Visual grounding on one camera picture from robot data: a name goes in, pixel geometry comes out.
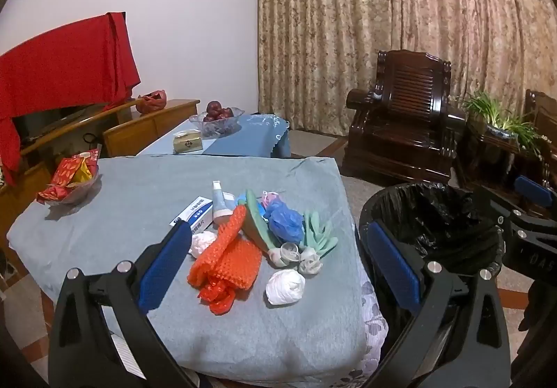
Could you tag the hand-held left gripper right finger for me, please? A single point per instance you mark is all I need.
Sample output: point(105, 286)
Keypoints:
point(391, 270)

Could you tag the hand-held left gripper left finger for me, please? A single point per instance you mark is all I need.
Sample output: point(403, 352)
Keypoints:
point(165, 266)

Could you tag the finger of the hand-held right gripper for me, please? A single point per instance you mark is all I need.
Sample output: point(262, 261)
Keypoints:
point(496, 203)
point(533, 192)

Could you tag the black-lined trash bin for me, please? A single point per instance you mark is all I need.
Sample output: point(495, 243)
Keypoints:
point(435, 218)

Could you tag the orange mesh cloth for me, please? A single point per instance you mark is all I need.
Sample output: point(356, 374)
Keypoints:
point(230, 253)

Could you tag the green rubber glove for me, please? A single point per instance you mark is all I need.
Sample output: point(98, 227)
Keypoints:
point(317, 235)
point(256, 222)

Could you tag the dark wooden side table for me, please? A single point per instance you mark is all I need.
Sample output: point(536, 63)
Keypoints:
point(487, 161)

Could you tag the white crumpled tissue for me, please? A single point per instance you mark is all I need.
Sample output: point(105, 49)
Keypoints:
point(202, 244)

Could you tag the white and blue medicine box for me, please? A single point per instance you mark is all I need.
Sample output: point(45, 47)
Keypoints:
point(193, 214)

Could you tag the dark wooden armchair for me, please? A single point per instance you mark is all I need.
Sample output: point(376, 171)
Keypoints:
point(404, 118)
point(544, 118)

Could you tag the potted green plant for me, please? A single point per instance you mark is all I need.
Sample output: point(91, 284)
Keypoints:
point(500, 118)

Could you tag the crumpled clear plastic cup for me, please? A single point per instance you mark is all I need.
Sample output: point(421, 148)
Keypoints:
point(310, 261)

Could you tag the blue cream tube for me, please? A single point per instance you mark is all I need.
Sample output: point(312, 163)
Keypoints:
point(222, 205)

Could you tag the glass snack dish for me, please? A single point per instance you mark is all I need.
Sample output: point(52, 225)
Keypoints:
point(87, 192)

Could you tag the white crumpled plastic bag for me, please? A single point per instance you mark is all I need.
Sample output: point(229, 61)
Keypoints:
point(285, 288)

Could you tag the blue bath pouf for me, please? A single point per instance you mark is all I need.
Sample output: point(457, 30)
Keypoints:
point(285, 222)

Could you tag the yellow snack packet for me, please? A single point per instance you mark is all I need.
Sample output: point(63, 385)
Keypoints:
point(83, 174)

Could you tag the yellow tissue box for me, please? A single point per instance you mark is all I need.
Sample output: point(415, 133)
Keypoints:
point(188, 143)

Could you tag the red snack packet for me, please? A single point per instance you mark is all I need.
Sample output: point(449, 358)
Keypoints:
point(52, 193)
point(67, 168)

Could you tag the wooden television cabinet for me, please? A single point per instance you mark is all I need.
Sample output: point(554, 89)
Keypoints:
point(143, 126)

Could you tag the glass fruit bowl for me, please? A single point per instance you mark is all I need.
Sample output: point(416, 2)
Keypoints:
point(217, 126)

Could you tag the blue tablecloth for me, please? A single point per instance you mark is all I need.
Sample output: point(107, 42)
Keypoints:
point(252, 135)

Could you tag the red bag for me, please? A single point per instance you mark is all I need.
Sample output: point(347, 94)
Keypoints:
point(151, 103)

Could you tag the red apple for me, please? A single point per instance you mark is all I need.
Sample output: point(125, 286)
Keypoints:
point(212, 108)
point(226, 113)

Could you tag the television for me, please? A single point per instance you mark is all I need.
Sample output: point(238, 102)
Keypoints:
point(43, 122)

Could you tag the beige patterned curtain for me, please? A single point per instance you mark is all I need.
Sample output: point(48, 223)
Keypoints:
point(391, 22)

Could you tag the red cloth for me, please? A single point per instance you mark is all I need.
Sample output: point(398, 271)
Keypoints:
point(65, 61)

